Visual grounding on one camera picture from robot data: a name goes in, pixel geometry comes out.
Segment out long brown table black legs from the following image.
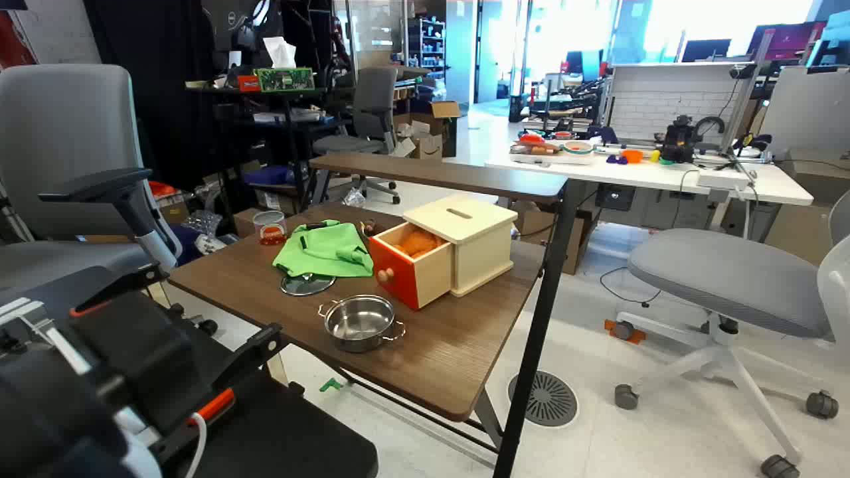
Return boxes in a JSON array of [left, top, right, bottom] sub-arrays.
[[308, 153, 605, 478]]

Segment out gray background office chair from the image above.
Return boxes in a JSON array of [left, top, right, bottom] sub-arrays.
[[314, 64, 403, 207]]

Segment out green box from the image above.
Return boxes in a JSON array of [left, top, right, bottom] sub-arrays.
[[251, 66, 319, 94]]

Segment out cardboard box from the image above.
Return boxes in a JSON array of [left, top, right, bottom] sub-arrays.
[[431, 100, 464, 122], [516, 206, 593, 277]]

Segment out wooden box with slot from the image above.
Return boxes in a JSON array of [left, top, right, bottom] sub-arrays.
[[400, 194, 521, 300]]

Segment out monitor with purple screen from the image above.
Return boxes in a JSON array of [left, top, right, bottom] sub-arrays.
[[747, 21, 826, 66]]

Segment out white pegboard panel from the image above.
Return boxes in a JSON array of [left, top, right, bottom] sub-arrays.
[[601, 62, 751, 145]]

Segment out thin dark floor cable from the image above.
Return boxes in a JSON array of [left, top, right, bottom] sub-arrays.
[[594, 264, 659, 315]]

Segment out white cable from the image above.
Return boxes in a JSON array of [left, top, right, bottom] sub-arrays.
[[181, 409, 212, 478]]

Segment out white tissue paper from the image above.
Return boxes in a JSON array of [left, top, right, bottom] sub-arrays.
[[261, 36, 301, 72]]

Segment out gray swivel chair white base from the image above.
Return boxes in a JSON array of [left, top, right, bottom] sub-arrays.
[[610, 188, 850, 478]]

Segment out round metal lid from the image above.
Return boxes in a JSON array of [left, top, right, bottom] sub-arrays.
[[279, 272, 340, 300]]

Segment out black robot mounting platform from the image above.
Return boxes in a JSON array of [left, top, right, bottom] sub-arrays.
[[0, 289, 380, 478]]

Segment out dark computer monitor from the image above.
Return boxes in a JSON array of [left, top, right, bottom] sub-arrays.
[[680, 36, 733, 64]]

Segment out small steel pot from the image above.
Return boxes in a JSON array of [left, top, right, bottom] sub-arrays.
[[316, 292, 412, 357]]

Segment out black device on desk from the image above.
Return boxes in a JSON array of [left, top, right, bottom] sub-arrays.
[[659, 115, 703, 166]]

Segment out green towel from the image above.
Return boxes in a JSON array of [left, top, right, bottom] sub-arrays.
[[271, 219, 378, 281]]

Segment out white desk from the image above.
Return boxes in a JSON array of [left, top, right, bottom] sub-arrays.
[[445, 131, 818, 242]]

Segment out red front wooden drawer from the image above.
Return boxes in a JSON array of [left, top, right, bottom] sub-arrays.
[[367, 220, 456, 315]]

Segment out round floor drain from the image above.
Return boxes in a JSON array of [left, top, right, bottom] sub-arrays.
[[506, 370, 578, 431]]

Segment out black shelf rack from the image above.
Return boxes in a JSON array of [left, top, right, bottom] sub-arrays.
[[182, 77, 340, 216]]

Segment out red orange tool stack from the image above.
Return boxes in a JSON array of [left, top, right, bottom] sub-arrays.
[[516, 131, 562, 159]]

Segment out gray office chair with armrest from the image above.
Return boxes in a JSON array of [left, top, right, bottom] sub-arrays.
[[0, 62, 182, 315]]

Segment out work table frame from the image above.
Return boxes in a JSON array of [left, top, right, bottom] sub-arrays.
[[335, 366, 506, 454]]

